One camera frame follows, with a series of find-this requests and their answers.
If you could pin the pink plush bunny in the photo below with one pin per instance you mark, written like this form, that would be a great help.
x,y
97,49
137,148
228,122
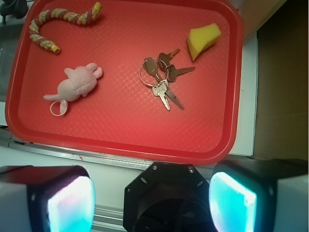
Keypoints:
x,y
79,83

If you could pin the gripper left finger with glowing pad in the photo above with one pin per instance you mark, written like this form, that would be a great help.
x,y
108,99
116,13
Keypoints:
x,y
46,199

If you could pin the bunch of keys on ring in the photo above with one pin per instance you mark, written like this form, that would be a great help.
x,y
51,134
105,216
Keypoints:
x,y
164,73

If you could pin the black knob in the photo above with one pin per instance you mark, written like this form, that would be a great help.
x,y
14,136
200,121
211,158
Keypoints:
x,y
17,8

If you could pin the red plastic tray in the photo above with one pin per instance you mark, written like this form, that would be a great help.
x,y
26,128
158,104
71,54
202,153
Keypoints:
x,y
121,116

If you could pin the brown cardboard box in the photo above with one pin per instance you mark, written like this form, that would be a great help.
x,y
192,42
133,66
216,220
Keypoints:
x,y
282,119

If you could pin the yellow sponge wedge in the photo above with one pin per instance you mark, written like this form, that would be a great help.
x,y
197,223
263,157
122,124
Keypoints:
x,y
200,39

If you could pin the red yellow rope toy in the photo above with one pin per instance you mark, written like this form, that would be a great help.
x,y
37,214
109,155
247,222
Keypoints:
x,y
60,13

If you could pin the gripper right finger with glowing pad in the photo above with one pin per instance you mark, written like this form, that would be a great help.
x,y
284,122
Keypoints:
x,y
260,195

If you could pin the black octagonal mount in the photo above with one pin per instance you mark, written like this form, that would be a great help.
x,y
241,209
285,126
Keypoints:
x,y
168,198

